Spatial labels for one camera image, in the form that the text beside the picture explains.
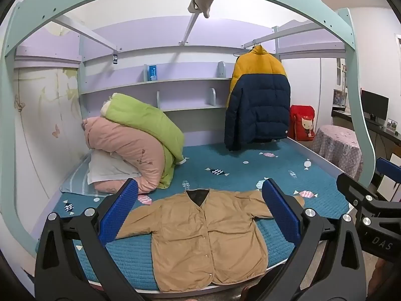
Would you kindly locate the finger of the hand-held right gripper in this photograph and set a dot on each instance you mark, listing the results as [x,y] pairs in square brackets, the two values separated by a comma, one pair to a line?
[388,169]
[354,191]

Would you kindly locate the pink quilt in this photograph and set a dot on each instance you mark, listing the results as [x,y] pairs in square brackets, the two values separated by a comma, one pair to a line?
[125,144]

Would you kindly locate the tan padded jacket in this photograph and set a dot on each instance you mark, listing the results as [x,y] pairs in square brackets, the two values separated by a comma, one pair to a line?
[203,241]

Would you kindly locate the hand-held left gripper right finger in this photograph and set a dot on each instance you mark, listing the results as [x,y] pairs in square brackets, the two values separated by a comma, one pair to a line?
[280,213]

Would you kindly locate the round table with pink cloth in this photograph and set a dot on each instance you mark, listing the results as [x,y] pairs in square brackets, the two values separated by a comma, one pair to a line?
[338,150]

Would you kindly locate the small dark hanging tag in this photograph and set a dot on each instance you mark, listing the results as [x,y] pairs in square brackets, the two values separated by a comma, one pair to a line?
[116,59]

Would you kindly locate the person's right forearm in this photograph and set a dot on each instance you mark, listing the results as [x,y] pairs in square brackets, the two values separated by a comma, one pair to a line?
[382,276]

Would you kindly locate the dark desk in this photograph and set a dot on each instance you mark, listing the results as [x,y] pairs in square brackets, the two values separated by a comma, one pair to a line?
[344,115]

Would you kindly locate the yellow and navy puffer jacket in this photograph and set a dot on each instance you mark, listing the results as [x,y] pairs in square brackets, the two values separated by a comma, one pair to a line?
[260,106]

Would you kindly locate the photo frame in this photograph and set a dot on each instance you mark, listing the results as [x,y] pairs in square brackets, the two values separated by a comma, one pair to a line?
[340,97]

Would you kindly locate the pale blue striped pillow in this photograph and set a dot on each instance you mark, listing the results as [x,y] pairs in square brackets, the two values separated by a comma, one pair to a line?
[75,182]

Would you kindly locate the white pillow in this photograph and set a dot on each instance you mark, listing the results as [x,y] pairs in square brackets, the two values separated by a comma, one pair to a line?
[106,166]

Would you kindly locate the purple wall shelf unit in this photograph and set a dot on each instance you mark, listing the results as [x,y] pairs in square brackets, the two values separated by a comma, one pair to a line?
[188,69]

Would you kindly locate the teal quilted bed mat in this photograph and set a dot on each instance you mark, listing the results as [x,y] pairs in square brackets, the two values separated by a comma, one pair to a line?
[235,163]

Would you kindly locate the black monitor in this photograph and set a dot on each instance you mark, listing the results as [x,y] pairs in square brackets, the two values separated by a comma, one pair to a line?
[374,103]

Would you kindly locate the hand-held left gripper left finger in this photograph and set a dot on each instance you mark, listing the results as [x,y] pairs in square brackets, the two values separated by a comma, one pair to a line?
[120,207]

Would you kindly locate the small blue box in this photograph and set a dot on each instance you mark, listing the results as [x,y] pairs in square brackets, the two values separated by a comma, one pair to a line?
[153,72]

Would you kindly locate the green quilt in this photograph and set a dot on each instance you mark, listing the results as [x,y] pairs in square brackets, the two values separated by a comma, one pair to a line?
[147,122]

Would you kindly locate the red cartoon bag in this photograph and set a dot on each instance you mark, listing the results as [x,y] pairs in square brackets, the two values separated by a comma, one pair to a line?
[300,122]

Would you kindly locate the grey hanging cloth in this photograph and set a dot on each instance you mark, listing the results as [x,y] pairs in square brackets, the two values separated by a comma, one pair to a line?
[202,0]

